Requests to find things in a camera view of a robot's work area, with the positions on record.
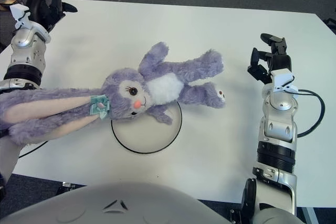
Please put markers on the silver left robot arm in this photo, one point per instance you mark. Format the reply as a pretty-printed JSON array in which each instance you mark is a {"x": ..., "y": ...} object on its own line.
[{"x": 26, "y": 48}]

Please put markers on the white table leg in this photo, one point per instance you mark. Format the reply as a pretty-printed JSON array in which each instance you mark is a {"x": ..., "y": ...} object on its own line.
[{"x": 311, "y": 216}]

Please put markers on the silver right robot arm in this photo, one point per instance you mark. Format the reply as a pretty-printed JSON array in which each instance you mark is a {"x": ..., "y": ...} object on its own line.
[{"x": 278, "y": 129}]

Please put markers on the purple plush rabbit doll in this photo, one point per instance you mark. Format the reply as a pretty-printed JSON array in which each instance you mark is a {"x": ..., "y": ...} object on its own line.
[{"x": 126, "y": 93}]

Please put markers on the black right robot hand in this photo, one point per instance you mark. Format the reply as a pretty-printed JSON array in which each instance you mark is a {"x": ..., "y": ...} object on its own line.
[{"x": 279, "y": 61}]

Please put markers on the grey robot torso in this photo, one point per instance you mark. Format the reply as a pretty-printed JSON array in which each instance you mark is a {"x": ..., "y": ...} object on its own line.
[{"x": 118, "y": 208}]

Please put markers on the black and yellow box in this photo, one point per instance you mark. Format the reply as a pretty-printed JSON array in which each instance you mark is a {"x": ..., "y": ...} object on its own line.
[{"x": 8, "y": 2}]

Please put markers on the white plate with black rim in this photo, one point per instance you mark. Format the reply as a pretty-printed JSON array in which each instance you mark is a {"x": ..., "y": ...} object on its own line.
[{"x": 147, "y": 137}]

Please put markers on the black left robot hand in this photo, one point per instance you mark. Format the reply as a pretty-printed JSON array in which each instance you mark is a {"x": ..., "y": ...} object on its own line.
[{"x": 43, "y": 9}]

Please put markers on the black chair base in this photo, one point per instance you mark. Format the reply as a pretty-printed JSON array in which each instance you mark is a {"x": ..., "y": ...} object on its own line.
[{"x": 330, "y": 23}]

